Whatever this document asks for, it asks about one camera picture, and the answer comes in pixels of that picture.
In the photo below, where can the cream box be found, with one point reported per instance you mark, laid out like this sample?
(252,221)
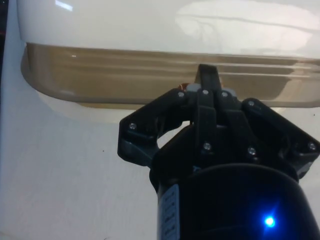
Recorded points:
(100,80)

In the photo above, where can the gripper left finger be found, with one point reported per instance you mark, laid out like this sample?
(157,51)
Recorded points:
(205,112)

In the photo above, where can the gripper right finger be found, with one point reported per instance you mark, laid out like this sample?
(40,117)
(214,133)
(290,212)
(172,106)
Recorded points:
(270,120)

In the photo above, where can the rounded box lid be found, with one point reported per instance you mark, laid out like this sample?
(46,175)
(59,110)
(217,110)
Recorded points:
(125,22)

